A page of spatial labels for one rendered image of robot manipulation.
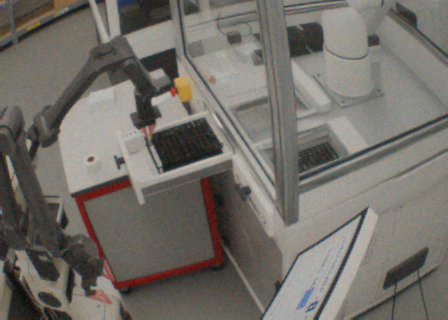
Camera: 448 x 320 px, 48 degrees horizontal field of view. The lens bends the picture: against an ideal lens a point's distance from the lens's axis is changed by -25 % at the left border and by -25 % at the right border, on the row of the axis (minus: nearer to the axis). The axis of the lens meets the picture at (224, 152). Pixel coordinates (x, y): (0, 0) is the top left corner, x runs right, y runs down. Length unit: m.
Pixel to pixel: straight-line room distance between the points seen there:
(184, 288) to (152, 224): 0.46
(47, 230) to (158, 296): 1.49
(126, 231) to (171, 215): 0.21
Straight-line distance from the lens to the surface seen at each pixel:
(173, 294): 2.86
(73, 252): 1.50
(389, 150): 1.85
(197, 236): 2.67
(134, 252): 2.64
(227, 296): 2.81
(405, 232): 2.28
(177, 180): 2.10
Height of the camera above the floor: 2.26
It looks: 40 degrees down
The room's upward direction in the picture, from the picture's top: 8 degrees counter-clockwise
